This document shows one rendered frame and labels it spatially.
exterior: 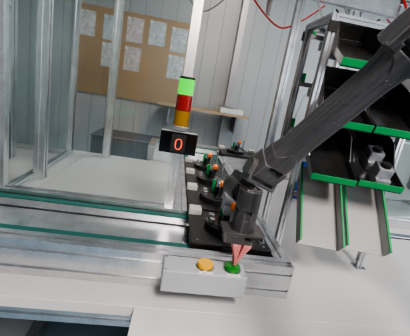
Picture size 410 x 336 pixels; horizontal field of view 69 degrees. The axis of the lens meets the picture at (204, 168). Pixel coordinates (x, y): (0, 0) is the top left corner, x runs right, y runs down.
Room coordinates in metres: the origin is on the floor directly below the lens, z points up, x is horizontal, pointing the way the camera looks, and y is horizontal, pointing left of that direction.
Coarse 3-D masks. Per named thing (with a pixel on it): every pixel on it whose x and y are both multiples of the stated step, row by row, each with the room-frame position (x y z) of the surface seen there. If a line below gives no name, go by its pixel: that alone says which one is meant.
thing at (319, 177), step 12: (336, 132) 1.09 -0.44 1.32; (348, 132) 1.00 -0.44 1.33; (324, 144) 1.04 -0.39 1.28; (336, 144) 1.05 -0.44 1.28; (348, 144) 0.97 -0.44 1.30; (312, 156) 0.96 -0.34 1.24; (324, 156) 0.97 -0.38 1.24; (336, 156) 0.98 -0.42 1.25; (348, 156) 0.94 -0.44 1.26; (312, 168) 0.87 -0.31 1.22; (324, 168) 0.91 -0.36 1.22; (336, 168) 0.92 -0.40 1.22; (348, 168) 0.92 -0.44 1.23; (324, 180) 0.85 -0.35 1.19; (336, 180) 0.85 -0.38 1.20; (348, 180) 0.84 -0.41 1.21
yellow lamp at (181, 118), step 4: (176, 112) 0.98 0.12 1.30; (180, 112) 0.97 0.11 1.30; (184, 112) 0.97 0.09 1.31; (188, 112) 0.98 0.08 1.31; (176, 116) 0.97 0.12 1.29; (180, 116) 0.97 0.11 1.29; (184, 116) 0.97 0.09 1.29; (188, 116) 0.98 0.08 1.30; (176, 120) 0.97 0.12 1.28; (180, 120) 0.97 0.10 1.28; (184, 120) 0.97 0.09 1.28; (188, 120) 0.98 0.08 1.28; (176, 124) 0.97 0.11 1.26; (180, 124) 0.97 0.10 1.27; (184, 124) 0.97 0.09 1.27; (188, 124) 0.99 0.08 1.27
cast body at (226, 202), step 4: (224, 192) 0.92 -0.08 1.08; (224, 196) 0.90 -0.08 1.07; (228, 196) 0.88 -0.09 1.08; (224, 200) 0.89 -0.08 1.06; (228, 200) 0.88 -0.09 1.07; (232, 200) 0.88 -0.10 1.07; (224, 204) 0.88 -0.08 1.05; (228, 204) 0.88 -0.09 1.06; (224, 208) 0.87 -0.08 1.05; (228, 208) 0.87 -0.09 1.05; (224, 212) 0.86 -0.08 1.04; (228, 212) 0.87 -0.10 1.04
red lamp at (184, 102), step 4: (180, 96) 0.97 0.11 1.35; (184, 96) 0.97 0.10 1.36; (188, 96) 0.97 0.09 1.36; (192, 96) 0.99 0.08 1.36; (180, 100) 0.97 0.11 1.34; (184, 100) 0.97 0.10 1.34; (188, 100) 0.97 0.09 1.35; (176, 104) 0.98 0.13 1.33; (180, 104) 0.97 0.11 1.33; (184, 104) 0.97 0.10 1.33; (188, 104) 0.97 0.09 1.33; (176, 108) 0.98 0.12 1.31; (180, 108) 0.97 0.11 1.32; (184, 108) 0.97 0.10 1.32; (188, 108) 0.98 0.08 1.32
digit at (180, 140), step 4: (172, 136) 0.96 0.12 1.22; (176, 136) 0.96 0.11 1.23; (180, 136) 0.97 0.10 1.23; (184, 136) 0.97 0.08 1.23; (172, 140) 0.96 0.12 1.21; (176, 140) 0.96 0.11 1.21; (180, 140) 0.97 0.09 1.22; (184, 140) 0.97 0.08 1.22; (172, 144) 0.96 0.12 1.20; (176, 144) 0.97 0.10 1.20; (180, 144) 0.97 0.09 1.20; (184, 144) 0.97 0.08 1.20; (172, 148) 0.96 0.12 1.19; (176, 148) 0.97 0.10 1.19; (180, 148) 0.97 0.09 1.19; (184, 148) 0.97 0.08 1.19; (180, 152) 0.97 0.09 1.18
